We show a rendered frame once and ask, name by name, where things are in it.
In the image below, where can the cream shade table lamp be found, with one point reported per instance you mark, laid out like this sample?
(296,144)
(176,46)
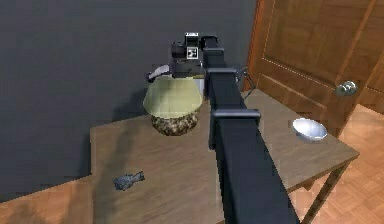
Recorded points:
(171,100)

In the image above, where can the white bowl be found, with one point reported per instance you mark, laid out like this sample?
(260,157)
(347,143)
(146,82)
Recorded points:
(310,130)

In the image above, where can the silver round door knob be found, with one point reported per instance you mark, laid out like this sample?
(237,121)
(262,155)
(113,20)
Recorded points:
(346,88)

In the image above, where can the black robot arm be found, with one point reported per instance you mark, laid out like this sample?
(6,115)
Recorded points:
(246,166)

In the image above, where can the small grey lumpy object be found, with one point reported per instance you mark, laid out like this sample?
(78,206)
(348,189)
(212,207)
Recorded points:
(126,181)

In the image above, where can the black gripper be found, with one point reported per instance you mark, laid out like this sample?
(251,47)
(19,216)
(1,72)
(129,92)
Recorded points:
(185,67)

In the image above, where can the brown wooden table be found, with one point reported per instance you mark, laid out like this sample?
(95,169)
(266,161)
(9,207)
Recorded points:
(166,160)

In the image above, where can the brown wooden room door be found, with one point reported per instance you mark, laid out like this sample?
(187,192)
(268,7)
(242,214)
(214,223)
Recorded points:
(310,43)

